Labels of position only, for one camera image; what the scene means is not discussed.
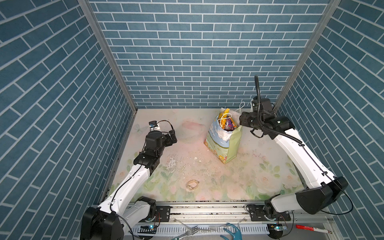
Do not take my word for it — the pink colourful candy packet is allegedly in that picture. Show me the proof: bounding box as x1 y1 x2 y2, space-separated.
221 118 237 132

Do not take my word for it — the floral paper gift bag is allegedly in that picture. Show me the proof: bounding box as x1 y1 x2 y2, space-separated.
204 102 245 164

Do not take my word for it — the teal plastic tool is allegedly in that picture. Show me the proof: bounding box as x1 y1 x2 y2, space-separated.
224 223 243 240

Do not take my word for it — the metal fork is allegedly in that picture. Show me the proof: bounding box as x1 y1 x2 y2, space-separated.
172 226 199 240

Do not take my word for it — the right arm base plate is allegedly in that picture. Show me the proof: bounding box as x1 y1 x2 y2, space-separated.
245 204 291 222

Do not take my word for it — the red white marker pen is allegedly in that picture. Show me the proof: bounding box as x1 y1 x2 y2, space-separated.
296 225 332 234

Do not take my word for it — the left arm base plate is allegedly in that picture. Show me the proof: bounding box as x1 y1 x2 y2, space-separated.
140 206 171 223

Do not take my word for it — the yellow snack packet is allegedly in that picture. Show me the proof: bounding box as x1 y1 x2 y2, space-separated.
218 109 232 129

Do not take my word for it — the beige rubber band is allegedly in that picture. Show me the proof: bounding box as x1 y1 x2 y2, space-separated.
186 180 200 191

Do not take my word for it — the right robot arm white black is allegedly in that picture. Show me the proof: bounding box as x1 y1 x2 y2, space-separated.
240 97 349 219

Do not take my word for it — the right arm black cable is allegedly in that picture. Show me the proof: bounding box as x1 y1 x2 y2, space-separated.
250 74 354 216

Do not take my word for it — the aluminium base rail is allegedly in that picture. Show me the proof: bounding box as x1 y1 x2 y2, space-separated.
85 201 334 226

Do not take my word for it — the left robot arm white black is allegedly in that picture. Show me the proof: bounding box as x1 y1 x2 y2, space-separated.
80 129 177 240

